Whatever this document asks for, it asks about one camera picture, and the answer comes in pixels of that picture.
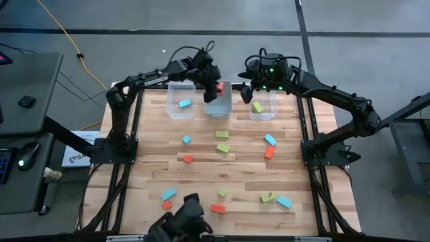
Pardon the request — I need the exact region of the dark grey desk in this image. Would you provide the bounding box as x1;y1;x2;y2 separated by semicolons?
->
0;52;64;136
0;132;56;216

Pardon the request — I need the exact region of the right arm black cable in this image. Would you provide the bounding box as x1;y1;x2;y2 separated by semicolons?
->
244;46;303;90

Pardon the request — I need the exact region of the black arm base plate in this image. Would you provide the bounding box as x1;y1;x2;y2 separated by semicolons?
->
300;139;350;167
89;137;139;165

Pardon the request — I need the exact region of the black device with red light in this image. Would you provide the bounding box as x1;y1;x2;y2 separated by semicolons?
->
0;50;13;67

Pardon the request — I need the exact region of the white printed sheet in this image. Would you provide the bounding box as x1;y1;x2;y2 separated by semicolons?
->
61;130;101;168

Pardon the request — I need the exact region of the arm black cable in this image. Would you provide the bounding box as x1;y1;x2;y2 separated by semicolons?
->
167;40;216;67
244;46;303;90

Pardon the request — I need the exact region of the black computer mouse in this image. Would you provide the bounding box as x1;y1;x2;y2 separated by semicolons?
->
16;140;40;172

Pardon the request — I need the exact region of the grey plastic bin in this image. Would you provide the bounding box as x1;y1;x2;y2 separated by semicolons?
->
204;79;233;120

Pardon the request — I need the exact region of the black desk beam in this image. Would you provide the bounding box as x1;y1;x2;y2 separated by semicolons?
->
42;116;101;159

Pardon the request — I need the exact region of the black metal stand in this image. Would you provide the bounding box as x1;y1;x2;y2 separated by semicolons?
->
379;92;430;196

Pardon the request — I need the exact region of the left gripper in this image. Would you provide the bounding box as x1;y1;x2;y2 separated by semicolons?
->
189;50;222;104

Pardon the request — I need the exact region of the small black device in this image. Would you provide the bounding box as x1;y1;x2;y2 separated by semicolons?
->
17;95;36;109

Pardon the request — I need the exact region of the backlit keyboard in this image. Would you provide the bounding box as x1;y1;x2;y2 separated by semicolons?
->
0;147;14;185

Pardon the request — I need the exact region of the black bulky object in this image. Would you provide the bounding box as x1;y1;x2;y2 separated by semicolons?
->
143;192;214;242

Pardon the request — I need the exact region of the clear plastic bin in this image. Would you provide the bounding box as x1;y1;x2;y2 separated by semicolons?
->
248;85;279;121
165;80;197;120

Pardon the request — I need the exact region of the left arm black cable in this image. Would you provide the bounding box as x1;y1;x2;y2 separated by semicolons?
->
167;40;216;67

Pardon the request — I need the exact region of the black floor cable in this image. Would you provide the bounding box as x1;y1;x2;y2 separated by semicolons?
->
0;42;36;54
55;69;110;110

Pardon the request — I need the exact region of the yellow floor cable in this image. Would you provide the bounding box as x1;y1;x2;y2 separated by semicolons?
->
36;0;108;131

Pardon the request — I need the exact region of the silver bracket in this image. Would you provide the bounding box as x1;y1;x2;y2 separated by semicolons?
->
294;236;333;242
105;235;145;242

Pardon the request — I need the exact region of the beige speckled object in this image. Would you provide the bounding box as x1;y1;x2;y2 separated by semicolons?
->
42;167;63;182

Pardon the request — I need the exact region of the green arch block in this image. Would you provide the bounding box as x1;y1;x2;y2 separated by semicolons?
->
260;192;278;204

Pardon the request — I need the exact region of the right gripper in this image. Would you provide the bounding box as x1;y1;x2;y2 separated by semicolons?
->
237;52;296;104

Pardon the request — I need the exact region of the black table frame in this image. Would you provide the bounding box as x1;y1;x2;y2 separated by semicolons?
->
77;82;362;236

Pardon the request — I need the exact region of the black desk leg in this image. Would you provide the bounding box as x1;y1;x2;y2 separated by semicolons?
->
33;177;51;216

